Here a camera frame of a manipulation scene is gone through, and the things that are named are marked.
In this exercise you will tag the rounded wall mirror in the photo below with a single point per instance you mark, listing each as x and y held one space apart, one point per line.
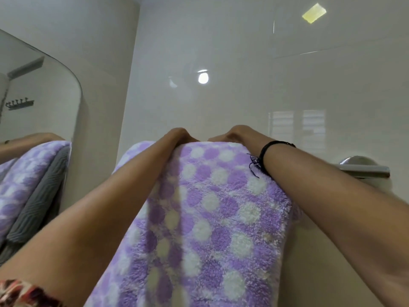
38 92

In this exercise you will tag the chrome towel bar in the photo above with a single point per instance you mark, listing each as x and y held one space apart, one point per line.
364 169

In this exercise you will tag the purple dotted towel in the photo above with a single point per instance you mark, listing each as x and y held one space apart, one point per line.
217 227

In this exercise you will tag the floral patterned shirt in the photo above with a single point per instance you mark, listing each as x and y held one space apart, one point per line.
22 295

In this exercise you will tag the person's right forearm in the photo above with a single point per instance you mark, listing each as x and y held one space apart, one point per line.
345 214

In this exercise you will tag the person's left hand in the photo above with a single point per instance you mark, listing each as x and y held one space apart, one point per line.
179 135

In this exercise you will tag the person's right hand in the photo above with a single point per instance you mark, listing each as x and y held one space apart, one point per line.
243 135

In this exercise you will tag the person's left forearm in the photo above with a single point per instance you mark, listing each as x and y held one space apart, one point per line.
89 227

